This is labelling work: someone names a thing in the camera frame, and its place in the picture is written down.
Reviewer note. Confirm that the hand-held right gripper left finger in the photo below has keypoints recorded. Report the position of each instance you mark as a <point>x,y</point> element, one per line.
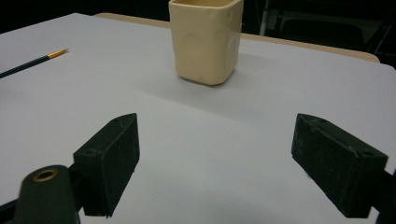
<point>106,168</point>

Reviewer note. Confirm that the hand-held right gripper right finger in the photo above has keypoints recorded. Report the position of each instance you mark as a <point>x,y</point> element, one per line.
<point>339,168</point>

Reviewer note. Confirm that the dark green pencil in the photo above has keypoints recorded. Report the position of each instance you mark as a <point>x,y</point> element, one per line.
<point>31,63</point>

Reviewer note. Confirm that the cream square ceramic cup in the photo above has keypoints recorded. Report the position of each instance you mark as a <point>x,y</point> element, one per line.
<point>204,43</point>

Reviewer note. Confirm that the white paper sheet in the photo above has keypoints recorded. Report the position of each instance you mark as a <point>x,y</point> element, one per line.
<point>202,140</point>

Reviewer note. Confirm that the light wooden table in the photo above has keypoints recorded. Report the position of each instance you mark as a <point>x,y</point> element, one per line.
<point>311,47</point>

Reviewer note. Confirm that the black folding chair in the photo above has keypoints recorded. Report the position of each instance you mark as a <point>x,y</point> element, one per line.
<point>327,29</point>

